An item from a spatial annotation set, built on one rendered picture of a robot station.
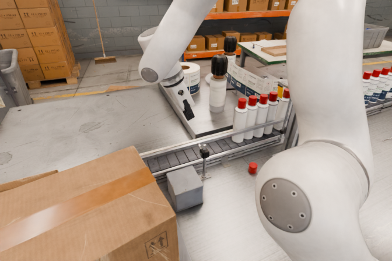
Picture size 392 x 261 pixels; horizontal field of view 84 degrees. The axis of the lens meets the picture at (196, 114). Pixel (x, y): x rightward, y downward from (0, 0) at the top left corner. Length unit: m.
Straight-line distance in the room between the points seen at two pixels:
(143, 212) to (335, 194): 0.32
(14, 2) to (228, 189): 3.64
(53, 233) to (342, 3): 0.57
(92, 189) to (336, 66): 0.49
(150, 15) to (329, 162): 5.02
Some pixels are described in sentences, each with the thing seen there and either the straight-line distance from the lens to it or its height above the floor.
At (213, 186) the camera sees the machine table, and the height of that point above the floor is 0.83.
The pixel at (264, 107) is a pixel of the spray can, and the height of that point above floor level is 1.04.
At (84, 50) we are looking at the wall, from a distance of 5.43.
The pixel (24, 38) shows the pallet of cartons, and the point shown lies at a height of 0.77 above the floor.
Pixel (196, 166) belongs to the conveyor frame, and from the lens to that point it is 0.90.
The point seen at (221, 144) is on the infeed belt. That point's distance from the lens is 0.96.
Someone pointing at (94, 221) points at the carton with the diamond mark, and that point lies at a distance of 0.48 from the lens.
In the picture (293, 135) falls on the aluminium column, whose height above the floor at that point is 0.98.
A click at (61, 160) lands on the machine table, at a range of 1.12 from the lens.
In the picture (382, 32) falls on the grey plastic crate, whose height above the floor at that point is 0.98.
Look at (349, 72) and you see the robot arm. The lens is 0.36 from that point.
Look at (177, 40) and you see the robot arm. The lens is 0.55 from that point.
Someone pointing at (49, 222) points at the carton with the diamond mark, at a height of 1.12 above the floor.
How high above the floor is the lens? 1.50
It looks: 32 degrees down
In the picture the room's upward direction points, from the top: straight up
